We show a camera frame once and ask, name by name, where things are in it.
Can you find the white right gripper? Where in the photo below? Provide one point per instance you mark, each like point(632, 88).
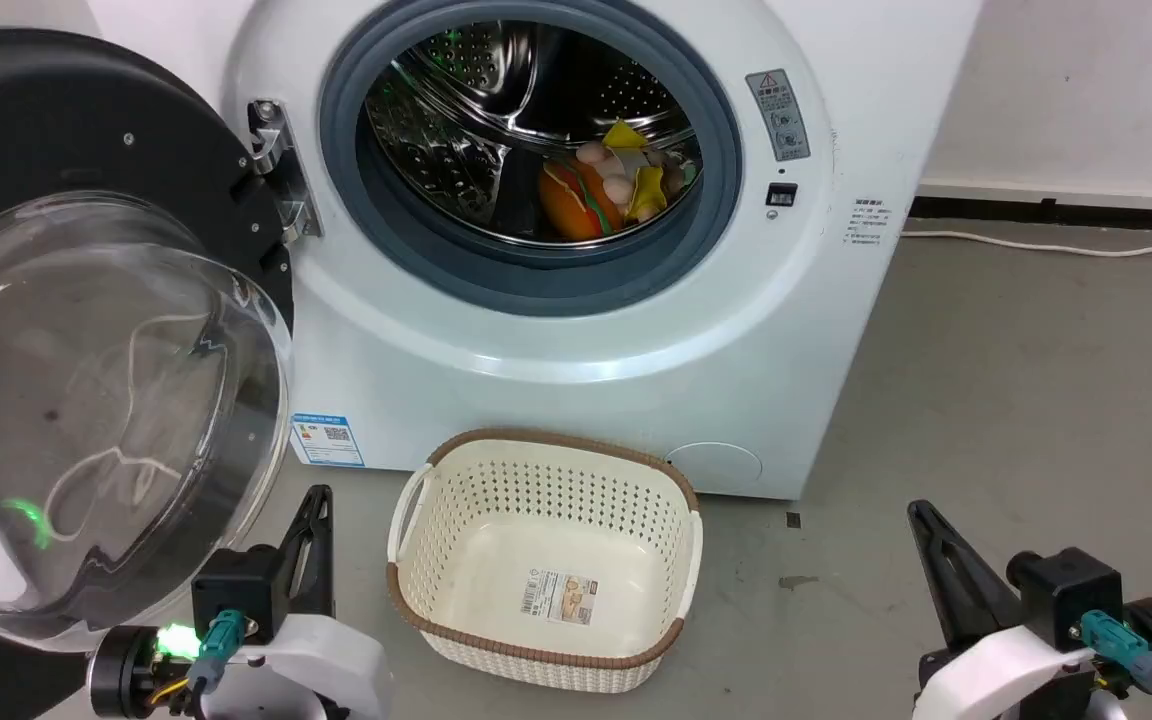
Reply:
point(996, 675)

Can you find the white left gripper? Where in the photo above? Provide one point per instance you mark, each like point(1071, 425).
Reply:
point(326, 665)

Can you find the white front-load washing machine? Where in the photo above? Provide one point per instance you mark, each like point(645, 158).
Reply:
point(556, 400)

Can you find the metal door hinge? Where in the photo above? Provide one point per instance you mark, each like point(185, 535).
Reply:
point(286, 190)

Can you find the black door latch socket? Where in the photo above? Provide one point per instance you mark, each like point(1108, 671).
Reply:
point(781, 193)

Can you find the open washing machine door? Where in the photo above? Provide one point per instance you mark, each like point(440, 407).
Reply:
point(36, 120)

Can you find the blue energy label sticker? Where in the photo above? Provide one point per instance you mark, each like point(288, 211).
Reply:
point(328, 440)

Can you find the black left wrist joint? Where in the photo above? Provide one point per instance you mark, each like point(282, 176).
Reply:
point(121, 670)

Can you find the cream laundry basket brown rim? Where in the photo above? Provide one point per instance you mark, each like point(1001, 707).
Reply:
point(546, 560)

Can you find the paper product label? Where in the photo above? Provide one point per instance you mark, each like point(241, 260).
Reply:
point(561, 597)

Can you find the round white filter cover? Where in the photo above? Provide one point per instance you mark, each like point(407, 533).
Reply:
point(716, 467)

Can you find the small printed text label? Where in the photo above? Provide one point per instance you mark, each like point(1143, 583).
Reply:
point(868, 222)

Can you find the stainless steel washer drum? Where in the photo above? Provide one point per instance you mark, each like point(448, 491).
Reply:
point(456, 150)

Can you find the orange hamburger plush toy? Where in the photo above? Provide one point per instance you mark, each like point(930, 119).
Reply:
point(576, 205)

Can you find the grey warning sticker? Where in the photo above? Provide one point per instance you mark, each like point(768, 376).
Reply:
point(778, 115)

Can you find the doll with yellow clothes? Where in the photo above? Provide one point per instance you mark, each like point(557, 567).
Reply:
point(636, 165)

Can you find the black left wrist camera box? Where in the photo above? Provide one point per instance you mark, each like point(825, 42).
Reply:
point(236, 590)

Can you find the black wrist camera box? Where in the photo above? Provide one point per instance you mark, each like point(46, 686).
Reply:
point(1071, 590)
point(236, 590)

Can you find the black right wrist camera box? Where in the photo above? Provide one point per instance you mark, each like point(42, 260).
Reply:
point(1071, 590)

